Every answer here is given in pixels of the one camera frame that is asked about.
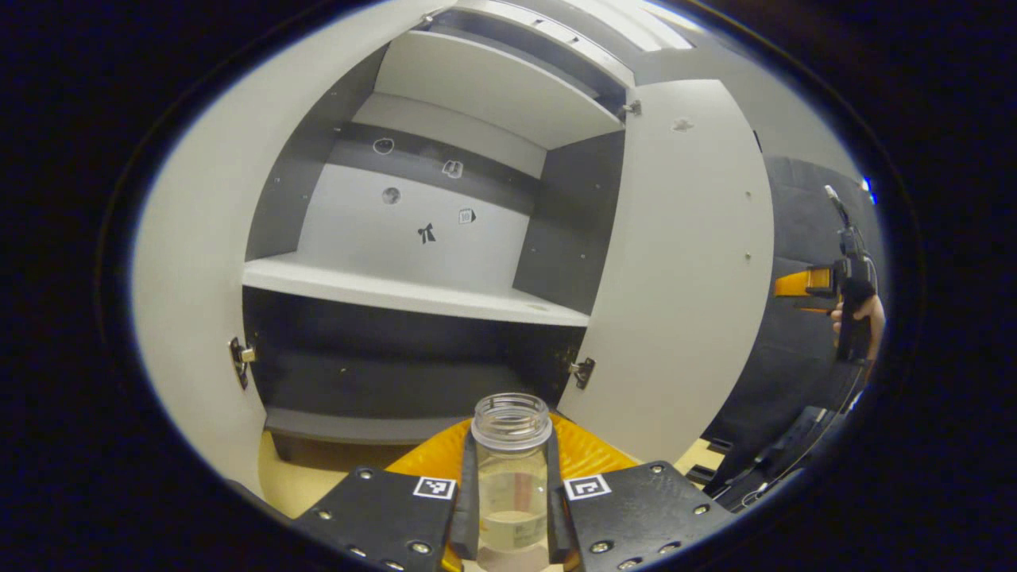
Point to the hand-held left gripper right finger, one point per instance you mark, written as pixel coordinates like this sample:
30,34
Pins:
558,516

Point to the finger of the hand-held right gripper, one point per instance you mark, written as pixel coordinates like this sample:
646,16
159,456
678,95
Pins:
821,310
802,283

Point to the clear plastic bottle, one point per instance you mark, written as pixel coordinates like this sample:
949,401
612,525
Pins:
512,477

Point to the black backdrop cloth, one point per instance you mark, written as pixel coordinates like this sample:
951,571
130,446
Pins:
794,206

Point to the grey cabinet door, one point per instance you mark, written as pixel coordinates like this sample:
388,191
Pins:
191,278
675,278

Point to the grey cabinet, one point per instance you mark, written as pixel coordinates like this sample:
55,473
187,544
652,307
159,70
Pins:
413,294

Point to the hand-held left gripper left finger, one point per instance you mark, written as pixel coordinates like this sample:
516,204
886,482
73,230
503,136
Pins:
465,508

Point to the grey cabinet drawer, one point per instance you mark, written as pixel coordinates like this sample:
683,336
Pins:
540,28

